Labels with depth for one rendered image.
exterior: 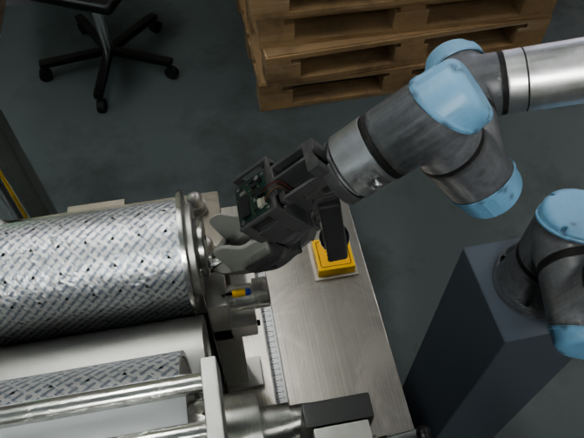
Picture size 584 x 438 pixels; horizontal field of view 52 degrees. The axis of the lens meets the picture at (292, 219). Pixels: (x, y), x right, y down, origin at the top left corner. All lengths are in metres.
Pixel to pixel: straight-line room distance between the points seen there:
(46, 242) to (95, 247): 0.05
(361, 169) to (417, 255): 1.66
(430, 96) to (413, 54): 2.10
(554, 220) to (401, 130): 0.46
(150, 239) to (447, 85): 0.35
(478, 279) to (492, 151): 0.55
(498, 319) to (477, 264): 0.11
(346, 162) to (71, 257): 0.32
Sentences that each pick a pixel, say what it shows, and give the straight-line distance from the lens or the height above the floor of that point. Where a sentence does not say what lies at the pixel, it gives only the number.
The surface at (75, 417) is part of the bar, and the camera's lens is 0.47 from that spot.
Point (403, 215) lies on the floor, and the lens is 2.33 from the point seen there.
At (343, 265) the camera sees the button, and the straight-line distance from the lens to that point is 1.10.
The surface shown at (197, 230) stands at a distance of 0.70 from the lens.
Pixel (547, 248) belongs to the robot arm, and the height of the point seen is 1.09.
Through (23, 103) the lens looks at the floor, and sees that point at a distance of 2.95.
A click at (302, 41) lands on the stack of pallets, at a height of 0.32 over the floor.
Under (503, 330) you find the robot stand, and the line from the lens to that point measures 1.12.
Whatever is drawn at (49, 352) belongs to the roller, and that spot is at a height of 1.23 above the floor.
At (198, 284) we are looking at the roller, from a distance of 0.70.
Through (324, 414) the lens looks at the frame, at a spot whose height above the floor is 1.44.
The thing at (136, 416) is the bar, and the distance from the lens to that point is 0.46.
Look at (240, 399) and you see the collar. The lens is 0.53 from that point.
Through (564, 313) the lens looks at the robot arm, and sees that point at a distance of 0.94.
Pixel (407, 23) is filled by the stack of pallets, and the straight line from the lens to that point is 2.59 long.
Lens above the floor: 1.86
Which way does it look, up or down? 55 degrees down
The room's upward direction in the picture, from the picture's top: straight up
